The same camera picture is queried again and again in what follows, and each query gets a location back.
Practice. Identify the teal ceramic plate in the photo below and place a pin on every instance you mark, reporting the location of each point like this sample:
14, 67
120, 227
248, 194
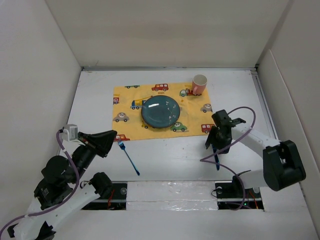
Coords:
160, 111

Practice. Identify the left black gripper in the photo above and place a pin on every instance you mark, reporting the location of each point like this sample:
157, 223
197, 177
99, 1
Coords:
99, 142

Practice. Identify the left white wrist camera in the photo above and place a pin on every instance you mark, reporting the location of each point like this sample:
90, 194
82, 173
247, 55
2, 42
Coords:
69, 133

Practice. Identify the yellow car print cloth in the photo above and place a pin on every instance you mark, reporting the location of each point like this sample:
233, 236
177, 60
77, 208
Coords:
195, 111

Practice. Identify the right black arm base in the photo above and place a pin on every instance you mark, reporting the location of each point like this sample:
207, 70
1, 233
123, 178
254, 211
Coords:
229, 196

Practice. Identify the blue metal knife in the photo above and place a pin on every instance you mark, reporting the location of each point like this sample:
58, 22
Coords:
216, 158

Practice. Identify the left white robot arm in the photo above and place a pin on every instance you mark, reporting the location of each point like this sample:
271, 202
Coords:
61, 192

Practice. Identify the blue metal fork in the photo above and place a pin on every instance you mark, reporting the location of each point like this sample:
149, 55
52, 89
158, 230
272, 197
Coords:
123, 147

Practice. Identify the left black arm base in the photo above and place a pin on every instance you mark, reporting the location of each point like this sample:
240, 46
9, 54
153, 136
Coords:
115, 198

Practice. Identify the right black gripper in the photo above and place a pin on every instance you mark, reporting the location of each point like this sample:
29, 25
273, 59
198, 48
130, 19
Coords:
211, 139

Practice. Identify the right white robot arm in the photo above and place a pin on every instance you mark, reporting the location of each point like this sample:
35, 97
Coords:
281, 162

